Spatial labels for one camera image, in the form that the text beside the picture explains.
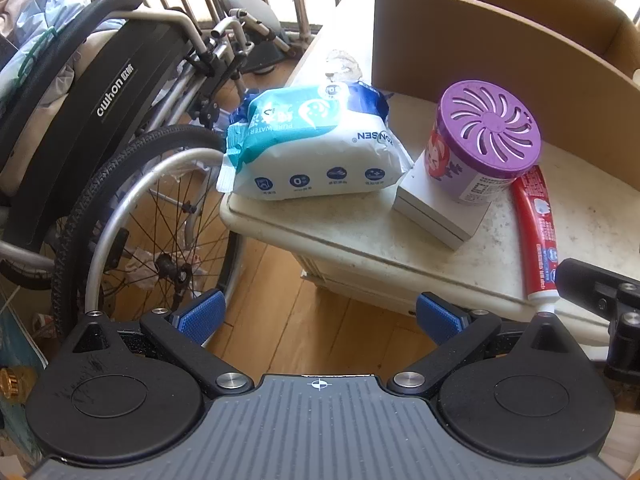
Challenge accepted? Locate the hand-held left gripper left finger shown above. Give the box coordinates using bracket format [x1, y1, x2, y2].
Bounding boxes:
[59, 289, 254, 397]

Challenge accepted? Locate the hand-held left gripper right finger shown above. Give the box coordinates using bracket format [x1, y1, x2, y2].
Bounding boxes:
[386, 292, 581, 397]

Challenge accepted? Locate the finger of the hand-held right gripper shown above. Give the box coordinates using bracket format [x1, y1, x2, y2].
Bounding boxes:
[555, 257, 640, 381]

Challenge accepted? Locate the red toothpaste tube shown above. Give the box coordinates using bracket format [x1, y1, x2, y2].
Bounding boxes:
[510, 165, 563, 316]

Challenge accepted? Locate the white soap box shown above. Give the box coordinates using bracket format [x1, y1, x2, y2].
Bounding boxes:
[391, 162, 493, 251]

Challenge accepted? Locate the purple air freshener jar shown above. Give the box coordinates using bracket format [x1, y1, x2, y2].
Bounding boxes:
[424, 80, 543, 206]

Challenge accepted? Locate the white blue wet wipes pack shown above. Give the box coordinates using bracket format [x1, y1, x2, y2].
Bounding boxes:
[216, 81, 415, 202]

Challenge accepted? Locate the brown cardboard box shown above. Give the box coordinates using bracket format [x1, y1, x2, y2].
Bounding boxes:
[372, 0, 640, 201]

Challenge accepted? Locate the blue printed carton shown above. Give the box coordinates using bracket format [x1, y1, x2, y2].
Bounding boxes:
[0, 287, 50, 463]

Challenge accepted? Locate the black folded wheelchair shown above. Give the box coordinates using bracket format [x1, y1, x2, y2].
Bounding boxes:
[0, 0, 253, 356]

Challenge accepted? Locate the crumpled clear plastic wrap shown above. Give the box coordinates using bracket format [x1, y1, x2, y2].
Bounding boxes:
[325, 50, 362, 83]

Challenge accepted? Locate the grey padded seat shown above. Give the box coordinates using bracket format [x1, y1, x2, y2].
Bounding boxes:
[219, 0, 297, 77]

